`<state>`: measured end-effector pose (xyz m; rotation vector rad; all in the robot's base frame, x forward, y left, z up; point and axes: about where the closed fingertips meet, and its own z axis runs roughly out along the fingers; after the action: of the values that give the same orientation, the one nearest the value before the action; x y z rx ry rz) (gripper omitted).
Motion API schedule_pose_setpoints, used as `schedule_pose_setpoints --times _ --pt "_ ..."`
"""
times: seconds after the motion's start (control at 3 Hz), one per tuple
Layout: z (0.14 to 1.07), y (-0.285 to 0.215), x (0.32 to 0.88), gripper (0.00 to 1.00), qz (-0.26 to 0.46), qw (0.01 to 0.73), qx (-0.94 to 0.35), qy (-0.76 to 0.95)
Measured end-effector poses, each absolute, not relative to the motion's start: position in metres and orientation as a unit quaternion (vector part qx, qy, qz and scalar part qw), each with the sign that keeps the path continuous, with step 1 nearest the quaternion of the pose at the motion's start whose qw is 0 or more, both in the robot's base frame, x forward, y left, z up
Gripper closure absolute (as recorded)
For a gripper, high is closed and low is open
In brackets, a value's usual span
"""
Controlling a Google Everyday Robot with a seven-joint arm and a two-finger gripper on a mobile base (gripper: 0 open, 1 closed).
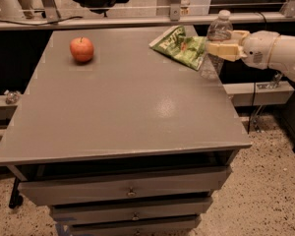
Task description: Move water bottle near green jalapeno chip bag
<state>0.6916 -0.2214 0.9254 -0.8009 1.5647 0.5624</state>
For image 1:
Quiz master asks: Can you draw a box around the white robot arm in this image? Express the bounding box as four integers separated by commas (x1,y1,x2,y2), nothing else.
206,30,295,83

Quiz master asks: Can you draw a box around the red apple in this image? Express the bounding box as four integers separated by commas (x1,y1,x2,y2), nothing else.
70,37,94,62

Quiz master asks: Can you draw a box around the grey drawer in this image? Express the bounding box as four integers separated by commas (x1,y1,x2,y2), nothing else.
51,196,212,225
19,166,231,206
69,215,201,236

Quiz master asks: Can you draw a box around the black hanging cable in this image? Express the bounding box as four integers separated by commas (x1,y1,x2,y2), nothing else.
247,82,264,135

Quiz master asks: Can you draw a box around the clear plastic water bottle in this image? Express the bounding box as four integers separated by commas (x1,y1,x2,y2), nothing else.
200,10,233,80

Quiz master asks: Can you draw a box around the black cable on rail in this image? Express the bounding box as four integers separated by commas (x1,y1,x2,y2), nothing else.
0,15,85,27

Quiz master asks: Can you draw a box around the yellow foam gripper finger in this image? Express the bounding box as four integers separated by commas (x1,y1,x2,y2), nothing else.
231,30,250,45
206,42,247,62

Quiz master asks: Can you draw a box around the crumpled clear plastic wrapper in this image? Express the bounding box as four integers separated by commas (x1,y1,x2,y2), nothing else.
4,90,22,104

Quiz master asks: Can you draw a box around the grey metal rail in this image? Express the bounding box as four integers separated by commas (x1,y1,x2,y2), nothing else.
0,12,295,31

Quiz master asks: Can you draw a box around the grey drawer cabinet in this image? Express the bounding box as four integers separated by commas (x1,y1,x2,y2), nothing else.
0,25,253,236

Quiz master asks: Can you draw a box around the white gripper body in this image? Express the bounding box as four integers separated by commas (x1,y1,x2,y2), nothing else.
241,30,280,70

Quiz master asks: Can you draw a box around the middle grey drawer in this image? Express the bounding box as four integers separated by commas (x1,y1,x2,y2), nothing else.
51,196,212,225

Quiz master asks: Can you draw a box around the top grey drawer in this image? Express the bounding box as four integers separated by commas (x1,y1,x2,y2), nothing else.
19,166,231,206

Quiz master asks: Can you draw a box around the bottom grey drawer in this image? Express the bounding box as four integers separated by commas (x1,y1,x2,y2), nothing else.
69,215,201,236

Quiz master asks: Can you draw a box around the green jalapeno chip bag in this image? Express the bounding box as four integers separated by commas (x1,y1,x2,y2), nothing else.
148,26,207,71

